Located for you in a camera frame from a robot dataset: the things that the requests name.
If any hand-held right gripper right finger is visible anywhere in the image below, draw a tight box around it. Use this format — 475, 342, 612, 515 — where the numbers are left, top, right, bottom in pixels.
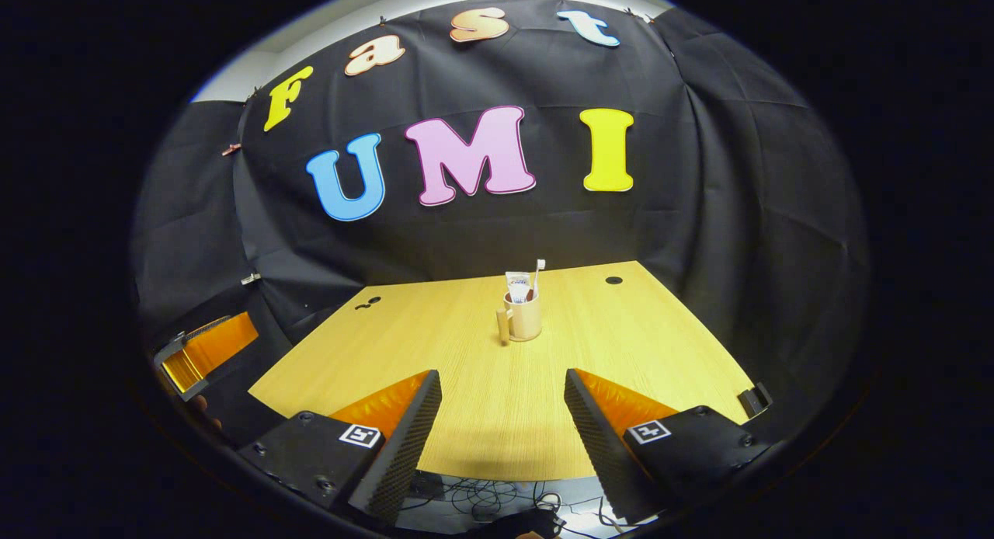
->
565, 368, 774, 524

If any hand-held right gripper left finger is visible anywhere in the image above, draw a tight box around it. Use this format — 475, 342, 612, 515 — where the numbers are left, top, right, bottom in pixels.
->
237, 370, 443, 524

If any beige cup with handle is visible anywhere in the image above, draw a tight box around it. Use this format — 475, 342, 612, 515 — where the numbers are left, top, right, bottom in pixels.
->
496, 289, 543, 346

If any yellow wooden desktop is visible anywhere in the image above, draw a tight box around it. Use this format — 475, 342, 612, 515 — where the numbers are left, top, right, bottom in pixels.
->
247, 260, 759, 482

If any black backdrop cloth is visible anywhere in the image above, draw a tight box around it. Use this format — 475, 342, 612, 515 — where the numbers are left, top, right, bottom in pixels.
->
132, 0, 872, 447

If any tangle of floor cables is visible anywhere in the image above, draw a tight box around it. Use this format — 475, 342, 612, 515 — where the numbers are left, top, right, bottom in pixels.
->
404, 475, 626, 539

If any black desk edge bracket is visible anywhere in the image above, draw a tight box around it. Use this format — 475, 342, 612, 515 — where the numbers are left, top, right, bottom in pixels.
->
738, 382, 774, 420

